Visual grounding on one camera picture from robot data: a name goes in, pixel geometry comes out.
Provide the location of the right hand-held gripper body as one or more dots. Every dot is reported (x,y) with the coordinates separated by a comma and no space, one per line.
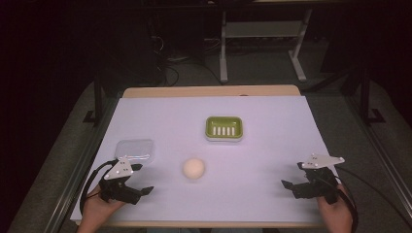
(319,186)

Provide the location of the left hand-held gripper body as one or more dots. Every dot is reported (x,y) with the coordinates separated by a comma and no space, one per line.
(118,170)

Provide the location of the clear plastic container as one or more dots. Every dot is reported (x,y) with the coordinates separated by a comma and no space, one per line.
(134,149)

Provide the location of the beige egg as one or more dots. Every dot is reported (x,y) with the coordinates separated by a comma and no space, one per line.
(193,168)

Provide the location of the green soap dish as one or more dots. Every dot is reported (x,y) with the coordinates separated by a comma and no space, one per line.
(224,124)

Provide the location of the person's right hand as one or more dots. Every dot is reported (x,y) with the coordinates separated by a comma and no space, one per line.
(336,216)

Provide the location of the person's left hand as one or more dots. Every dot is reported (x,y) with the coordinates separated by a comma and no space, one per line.
(95,210)

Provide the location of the white table sheet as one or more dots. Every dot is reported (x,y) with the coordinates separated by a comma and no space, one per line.
(259,161)

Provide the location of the wooden table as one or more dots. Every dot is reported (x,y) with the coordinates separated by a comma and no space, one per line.
(210,91)

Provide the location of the white metal stand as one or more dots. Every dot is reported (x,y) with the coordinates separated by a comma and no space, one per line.
(223,64)

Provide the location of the aluminium frame rail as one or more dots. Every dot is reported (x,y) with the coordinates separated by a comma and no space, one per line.
(382,155)
(74,181)

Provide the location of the black metal frame post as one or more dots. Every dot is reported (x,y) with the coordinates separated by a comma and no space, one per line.
(98,97)
(365,97)

